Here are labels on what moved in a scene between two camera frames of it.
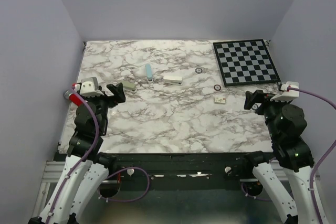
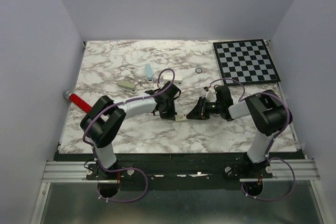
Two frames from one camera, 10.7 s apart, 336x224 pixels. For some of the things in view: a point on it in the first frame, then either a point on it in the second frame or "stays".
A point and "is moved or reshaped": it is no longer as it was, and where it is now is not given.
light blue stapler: [149, 73] stays
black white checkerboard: [245, 62] stays
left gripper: [119, 96] to [170, 116]
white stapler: [174, 80] stays
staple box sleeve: [220, 100] is moved or reshaped
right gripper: [259, 96] to [199, 111]
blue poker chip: [198, 70] stays
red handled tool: [69, 95] stays
